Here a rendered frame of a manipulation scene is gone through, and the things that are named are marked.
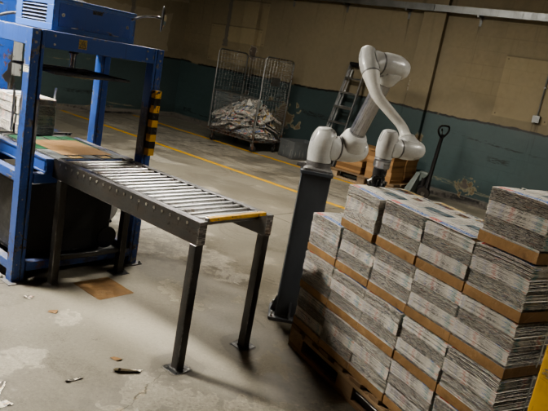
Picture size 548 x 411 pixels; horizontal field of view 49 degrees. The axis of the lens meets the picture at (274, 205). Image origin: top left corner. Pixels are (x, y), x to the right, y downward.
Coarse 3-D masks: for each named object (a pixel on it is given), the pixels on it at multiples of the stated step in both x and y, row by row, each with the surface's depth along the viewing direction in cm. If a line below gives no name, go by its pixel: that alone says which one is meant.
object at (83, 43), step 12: (0, 24) 365; (12, 24) 356; (0, 36) 366; (12, 36) 357; (24, 36) 348; (48, 36) 349; (60, 36) 355; (72, 36) 360; (84, 36) 373; (60, 48) 357; (72, 48) 362; (84, 48) 368; (96, 48) 374; (108, 48) 381; (120, 48) 387; (132, 48) 394; (144, 48) 401; (144, 60) 403
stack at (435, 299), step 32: (320, 224) 339; (352, 256) 313; (384, 256) 292; (320, 288) 336; (352, 288) 311; (384, 288) 290; (416, 288) 272; (448, 288) 255; (320, 320) 336; (384, 320) 288; (448, 320) 254; (320, 352) 334; (352, 352) 311; (384, 352) 289; (416, 352) 269; (352, 384) 307; (384, 384) 287; (416, 384) 268
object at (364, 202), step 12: (348, 192) 317; (360, 192) 308; (372, 192) 304; (384, 192) 312; (348, 204) 318; (360, 204) 308; (372, 204) 298; (384, 204) 294; (348, 216) 318; (360, 216) 307; (372, 216) 299; (372, 228) 298
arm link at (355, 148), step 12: (396, 60) 344; (384, 72) 344; (396, 72) 346; (408, 72) 350; (384, 84) 351; (360, 108) 369; (372, 108) 363; (360, 120) 369; (372, 120) 370; (348, 132) 378; (360, 132) 374; (348, 144) 377; (360, 144) 377; (348, 156) 381; (360, 156) 384
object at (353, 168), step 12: (372, 156) 948; (336, 168) 988; (348, 168) 975; (360, 168) 961; (372, 168) 948; (396, 168) 938; (408, 168) 961; (348, 180) 975; (360, 180) 960; (396, 180) 945; (408, 180) 974
